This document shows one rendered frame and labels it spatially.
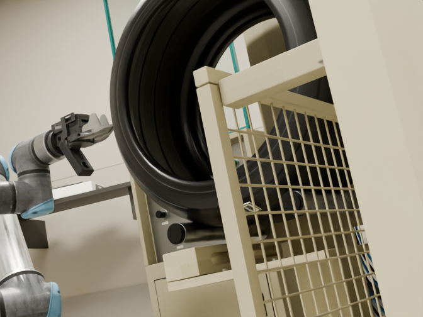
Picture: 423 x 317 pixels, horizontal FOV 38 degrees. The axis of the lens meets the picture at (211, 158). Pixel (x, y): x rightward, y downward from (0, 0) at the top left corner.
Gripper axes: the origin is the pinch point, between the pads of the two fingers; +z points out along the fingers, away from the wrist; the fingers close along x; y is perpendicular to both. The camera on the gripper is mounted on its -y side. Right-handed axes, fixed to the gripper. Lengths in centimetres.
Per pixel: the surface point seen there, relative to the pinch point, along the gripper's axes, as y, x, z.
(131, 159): -13.2, -12.5, 16.2
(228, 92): -25, -60, 73
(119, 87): 3.4, -12.8, 16.6
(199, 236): -32.8, -6.0, 25.8
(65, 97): 126, 219, -246
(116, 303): -42, 224, -230
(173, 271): -39.0, -11.9, 21.9
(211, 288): -44, 60, -22
